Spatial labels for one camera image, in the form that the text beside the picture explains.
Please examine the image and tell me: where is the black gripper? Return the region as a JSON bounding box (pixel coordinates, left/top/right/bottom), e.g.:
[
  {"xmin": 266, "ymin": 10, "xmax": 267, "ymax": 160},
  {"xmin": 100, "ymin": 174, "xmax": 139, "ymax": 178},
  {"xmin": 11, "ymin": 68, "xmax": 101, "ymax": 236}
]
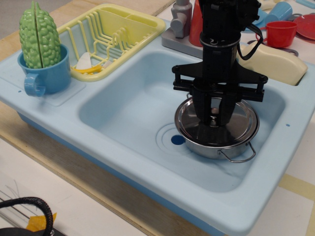
[{"xmin": 172, "ymin": 44, "xmax": 268, "ymax": 126}]

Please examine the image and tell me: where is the yellow tape piece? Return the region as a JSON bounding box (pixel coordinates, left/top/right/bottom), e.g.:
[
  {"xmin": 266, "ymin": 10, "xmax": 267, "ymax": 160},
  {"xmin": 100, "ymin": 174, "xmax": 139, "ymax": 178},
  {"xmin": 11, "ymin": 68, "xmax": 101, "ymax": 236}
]
[{"xmin": 26, "ymin": 215, "xmax": 47, "ymax": 232}]

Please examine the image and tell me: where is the steel pot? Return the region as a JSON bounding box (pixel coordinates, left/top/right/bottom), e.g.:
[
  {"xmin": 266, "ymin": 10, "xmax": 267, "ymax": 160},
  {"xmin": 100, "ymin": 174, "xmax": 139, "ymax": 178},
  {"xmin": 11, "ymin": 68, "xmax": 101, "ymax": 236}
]
[{"xmin": 183, "ymin": 96, "xmax": 256, "ymax": 163}]

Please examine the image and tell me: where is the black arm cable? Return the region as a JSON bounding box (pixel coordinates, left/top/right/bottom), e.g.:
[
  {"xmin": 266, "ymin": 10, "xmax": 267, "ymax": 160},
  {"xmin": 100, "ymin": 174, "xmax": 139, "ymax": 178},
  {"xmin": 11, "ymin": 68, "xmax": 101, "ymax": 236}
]
[{"xmin": 238, "ymin": 23, "xmax": 264, "ymax": 60}]

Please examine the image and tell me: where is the grey toy faucet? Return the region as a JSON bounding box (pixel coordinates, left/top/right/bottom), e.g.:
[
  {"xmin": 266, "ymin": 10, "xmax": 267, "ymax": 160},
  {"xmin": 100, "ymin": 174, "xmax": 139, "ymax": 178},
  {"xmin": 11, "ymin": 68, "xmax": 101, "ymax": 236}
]
[{"xmin": 162, "ymin": 0, "xmax": 203, "ymax": 59}]

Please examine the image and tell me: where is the yellow dish drying rack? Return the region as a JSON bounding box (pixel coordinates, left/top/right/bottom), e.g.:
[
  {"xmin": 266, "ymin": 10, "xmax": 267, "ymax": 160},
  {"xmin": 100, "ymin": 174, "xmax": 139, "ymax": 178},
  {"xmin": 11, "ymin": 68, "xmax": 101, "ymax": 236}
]
[{"xmin": 57, "ymin": 4, "xmax": 166, "ymax": 82}]

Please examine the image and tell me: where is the red plastic tumbler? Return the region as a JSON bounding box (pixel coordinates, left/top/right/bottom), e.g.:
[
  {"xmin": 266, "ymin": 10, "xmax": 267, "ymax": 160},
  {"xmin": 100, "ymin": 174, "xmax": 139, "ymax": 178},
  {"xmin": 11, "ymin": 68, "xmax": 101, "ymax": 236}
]
[{"xmin": 189, "ymin": 0, "xmax": 203, "ymax": 47}]

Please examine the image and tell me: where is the light blue toy sink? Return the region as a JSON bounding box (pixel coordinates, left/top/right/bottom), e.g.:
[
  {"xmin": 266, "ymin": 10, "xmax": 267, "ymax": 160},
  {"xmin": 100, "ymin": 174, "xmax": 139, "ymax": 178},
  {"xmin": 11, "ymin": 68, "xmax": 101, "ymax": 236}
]
[{"xmin": 0, "ymin": 37, "xmax": 315, "ymax": 236}]

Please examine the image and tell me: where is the yellow plastic utensil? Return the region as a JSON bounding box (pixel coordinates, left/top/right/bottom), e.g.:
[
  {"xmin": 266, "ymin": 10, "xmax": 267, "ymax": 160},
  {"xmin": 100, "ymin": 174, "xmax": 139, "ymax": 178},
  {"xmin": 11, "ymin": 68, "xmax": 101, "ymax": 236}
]
[{"xmin": 73, "ymin": 65, "xmax": 103, "ymax": 74}]

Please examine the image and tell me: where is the steel pot lid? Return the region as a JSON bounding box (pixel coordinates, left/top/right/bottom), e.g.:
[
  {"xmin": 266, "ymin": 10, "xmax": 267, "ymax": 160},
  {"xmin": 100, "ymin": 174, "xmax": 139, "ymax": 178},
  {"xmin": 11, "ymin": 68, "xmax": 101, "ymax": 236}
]
[{"xmin": 175, "ymin": 97, "xmax": 259, "ymax": 148}]

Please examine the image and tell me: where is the cream plastic detergent bottle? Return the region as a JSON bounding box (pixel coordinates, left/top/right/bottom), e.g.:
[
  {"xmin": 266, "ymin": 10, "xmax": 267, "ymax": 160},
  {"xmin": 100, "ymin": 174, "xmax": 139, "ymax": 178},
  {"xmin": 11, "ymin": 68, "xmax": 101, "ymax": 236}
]
[{"xmin": 237, "ymin": 44, "xmax": 308, "ymax": 86}]

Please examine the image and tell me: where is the red plastic plate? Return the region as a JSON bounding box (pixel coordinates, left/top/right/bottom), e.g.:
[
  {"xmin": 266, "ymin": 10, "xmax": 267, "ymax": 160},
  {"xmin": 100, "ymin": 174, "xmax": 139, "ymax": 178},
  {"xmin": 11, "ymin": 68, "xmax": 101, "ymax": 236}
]
[{"xmin": 293, "ymin": 14, "xmax": 315, "ymax": 40}]

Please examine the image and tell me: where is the green bitter melon toy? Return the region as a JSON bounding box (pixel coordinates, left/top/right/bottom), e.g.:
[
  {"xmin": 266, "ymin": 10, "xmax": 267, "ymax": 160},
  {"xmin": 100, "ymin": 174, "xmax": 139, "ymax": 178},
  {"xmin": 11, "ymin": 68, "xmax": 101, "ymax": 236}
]
[{"xmin": 19, "ymin": 1, "xmax": 61, "ymax": 69}]

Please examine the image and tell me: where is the blue plastic tumbler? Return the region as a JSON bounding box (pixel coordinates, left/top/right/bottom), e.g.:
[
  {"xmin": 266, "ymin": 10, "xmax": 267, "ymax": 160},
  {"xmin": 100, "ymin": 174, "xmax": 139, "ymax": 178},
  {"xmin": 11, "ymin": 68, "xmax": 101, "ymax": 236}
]
[{"xmin": 264, "ymin": 1, "xmax": 293, "ymax": 24}]

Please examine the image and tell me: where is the red plastic cup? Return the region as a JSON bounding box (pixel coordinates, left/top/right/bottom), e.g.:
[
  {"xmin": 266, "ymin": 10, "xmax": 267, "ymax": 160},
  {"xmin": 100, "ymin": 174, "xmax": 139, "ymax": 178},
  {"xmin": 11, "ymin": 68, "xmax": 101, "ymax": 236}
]
[{"xmin": 255, "ymin": 21, "xmax": 297, "ymax": 48}]

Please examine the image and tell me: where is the blue plastic plate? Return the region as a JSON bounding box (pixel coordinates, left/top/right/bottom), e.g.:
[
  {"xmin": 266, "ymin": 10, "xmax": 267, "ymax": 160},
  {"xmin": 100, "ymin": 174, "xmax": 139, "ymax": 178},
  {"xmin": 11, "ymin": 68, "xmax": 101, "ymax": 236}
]
[{"xmin": 252, "ymin": 10, "xmax": 268, "ymax": 28}]

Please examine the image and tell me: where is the blue plastic mug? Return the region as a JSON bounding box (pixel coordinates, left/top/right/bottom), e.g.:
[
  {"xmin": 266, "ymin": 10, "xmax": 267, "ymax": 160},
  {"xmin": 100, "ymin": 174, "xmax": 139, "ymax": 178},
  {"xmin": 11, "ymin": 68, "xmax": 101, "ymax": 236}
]
[{"xmin": 17, "ymin": 44, "xmax": 71, "ymax": 97}]

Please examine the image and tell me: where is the black braided cable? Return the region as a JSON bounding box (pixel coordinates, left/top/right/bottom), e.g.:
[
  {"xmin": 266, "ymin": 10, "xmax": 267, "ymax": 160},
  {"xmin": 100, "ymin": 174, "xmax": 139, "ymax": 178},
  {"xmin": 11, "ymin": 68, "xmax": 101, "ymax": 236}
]
[{"xmin": 0, "ymin": 196, "xmax": 54, "ymax": 236}]

